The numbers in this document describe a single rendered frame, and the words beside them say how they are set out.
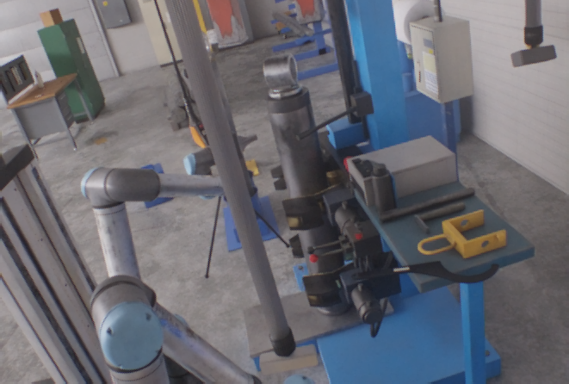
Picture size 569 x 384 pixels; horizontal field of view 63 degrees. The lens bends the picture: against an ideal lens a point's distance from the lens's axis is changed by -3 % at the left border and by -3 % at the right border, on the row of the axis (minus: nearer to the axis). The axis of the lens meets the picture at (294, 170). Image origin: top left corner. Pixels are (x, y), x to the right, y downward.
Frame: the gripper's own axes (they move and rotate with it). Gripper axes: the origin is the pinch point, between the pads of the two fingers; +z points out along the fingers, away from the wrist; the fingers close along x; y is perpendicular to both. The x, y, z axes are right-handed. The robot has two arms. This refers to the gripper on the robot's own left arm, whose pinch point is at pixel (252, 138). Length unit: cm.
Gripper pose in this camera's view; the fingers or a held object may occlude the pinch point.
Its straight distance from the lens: 225.3
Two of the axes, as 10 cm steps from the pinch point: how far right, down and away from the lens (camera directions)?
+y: -5.3, -2.7, 8.0
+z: 8.2, -4.0, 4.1
